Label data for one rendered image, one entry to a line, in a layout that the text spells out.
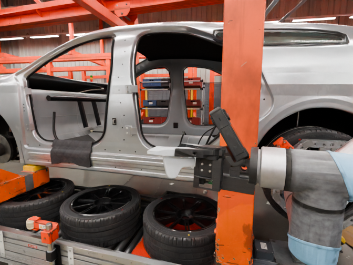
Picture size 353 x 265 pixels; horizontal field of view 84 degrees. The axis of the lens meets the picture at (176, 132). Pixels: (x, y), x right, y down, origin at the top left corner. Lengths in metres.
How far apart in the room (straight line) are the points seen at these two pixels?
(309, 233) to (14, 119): 2.38
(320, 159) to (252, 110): 0.55
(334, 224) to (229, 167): 0.18
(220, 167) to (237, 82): 0.57
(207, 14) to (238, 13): 10.37
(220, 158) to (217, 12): 11.04
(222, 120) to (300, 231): 0.23
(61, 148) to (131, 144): 0.71
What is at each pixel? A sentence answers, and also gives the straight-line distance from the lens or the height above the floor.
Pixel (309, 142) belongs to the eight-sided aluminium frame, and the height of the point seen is 1.11.
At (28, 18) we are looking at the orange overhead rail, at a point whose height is 3.12.
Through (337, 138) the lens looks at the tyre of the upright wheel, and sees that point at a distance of 1.54.
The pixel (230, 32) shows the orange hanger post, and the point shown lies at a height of 1.62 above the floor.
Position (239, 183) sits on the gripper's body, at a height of 1.18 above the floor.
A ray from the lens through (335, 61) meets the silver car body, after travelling 1.55.
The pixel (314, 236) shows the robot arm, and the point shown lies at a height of 1.12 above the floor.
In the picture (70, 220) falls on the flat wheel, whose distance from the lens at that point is 1.76.
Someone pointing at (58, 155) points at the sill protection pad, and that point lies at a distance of 2.11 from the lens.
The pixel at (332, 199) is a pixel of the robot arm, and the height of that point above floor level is 1.19.
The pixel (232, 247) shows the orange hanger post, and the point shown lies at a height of 0.66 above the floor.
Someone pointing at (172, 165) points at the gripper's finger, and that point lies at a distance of 0.38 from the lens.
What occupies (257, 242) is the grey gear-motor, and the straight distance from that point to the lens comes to 1.59.
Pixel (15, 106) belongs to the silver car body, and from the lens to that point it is 2.42.
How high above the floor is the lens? 1.33
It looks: 8 degrees down
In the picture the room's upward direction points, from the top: straight up
